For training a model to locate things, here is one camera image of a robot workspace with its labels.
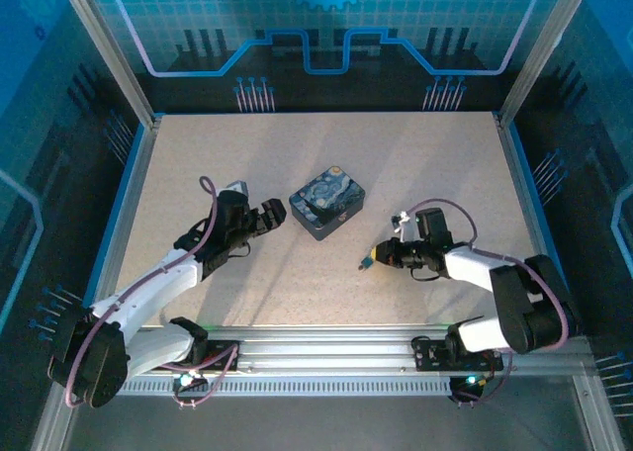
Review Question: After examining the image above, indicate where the starry night print tin box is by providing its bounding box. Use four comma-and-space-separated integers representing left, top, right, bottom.
289, 164, 367, 242

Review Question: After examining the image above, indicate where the gear print acrylic panel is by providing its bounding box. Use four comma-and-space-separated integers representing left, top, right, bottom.
83, 0, 550, 114

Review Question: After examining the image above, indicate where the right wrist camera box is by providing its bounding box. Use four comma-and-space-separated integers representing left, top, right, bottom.
390, 209, 414, 239

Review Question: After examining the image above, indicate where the aluminium table side rail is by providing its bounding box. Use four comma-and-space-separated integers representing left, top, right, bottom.
88, 117, 162, 314
496, 114, 585, 336

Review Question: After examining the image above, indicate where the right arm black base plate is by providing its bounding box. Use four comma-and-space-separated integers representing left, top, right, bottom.
411, 335, 510, 373

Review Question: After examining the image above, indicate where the aluminium mounting rail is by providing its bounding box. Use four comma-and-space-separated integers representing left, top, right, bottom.
123, 324, 597, 376

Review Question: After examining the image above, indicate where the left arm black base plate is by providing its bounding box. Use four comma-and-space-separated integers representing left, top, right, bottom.
190, 339, 242, 373

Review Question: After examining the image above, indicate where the slotted grey cable duct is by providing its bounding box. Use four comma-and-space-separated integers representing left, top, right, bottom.
116, 377, 459, 398

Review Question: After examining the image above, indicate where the aluminium frame post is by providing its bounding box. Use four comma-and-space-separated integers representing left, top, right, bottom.
496, 0, 597, 126
53, 0, 162, 129

